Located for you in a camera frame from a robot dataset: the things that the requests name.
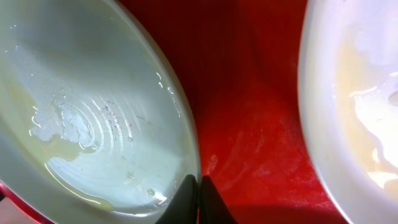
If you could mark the cream white plate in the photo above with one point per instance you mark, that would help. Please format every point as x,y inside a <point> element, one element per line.
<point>347,95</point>

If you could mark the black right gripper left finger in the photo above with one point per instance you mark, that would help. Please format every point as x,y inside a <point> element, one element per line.
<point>183,208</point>

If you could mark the pale green plate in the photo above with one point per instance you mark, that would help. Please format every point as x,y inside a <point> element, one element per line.
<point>95,127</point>

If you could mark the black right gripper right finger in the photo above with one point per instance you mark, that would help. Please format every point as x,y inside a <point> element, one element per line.
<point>212,209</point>

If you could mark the red plastic tray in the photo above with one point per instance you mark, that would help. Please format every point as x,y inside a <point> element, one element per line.
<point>236,62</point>

